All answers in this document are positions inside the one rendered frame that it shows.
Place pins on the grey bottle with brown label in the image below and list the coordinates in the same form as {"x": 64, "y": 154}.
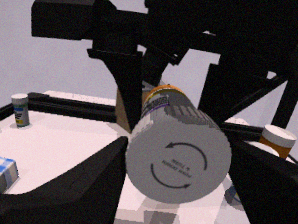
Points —
{"x": 278, "y": 139}

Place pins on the grey ribbed bottle cap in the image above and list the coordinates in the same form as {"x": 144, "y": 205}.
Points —
{"x": 177, "y": 154}

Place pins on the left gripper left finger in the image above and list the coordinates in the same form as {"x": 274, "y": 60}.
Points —
{"x": 88, "y": 193}

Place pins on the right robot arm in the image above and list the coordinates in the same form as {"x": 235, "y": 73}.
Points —
{"x": 272, "y": 24}

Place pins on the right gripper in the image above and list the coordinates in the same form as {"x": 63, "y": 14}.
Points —
{"x": 241, "y": 71}

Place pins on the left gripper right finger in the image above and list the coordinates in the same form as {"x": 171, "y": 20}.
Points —
{"x": 266, "y": 184}

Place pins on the orange pill bottle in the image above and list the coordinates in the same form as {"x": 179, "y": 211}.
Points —
{"x": 164, "y": 95}

